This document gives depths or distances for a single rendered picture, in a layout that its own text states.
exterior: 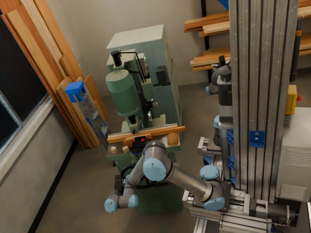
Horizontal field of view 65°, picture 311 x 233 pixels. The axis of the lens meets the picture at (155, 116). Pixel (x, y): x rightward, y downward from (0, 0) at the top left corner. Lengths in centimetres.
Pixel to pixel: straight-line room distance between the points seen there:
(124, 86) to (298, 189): 125
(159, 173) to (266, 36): 77
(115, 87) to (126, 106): 17
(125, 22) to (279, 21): 315
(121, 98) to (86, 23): 261
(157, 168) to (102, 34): 326
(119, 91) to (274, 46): 101
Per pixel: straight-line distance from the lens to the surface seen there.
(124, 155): 200
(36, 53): 317
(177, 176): 130
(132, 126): 195
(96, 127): 284
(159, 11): 394
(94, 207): 297
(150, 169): 122
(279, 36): 115
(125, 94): 174
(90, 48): 437
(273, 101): 131
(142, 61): 200
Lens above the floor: 223
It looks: 36 degrees down
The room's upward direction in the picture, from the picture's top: 15 degrees counter-clockwise
